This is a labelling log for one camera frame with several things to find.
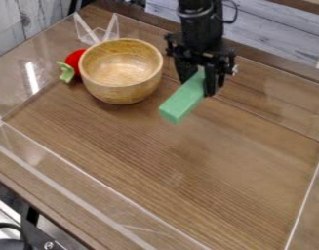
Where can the light wooden bowl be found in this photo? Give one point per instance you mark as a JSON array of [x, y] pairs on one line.
[[120, 70]]

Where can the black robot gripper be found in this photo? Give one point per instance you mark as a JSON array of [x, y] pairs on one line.
[[218, 60]]

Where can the green rectangular block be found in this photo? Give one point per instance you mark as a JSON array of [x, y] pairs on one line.
[[185, 99]]

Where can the clear acrylic tray wall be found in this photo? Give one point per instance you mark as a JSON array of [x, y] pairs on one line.
[[103, 219]]

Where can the black table leg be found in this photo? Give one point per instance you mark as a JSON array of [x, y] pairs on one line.
[[32, 215]]

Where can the clear acrylic corner bracket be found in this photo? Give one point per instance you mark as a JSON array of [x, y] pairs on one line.
[[91, 36]]

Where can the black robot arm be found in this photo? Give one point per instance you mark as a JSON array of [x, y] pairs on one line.
[[197, 46]]

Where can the red toy strawberry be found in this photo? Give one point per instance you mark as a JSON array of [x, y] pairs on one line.
[[70, 66]]

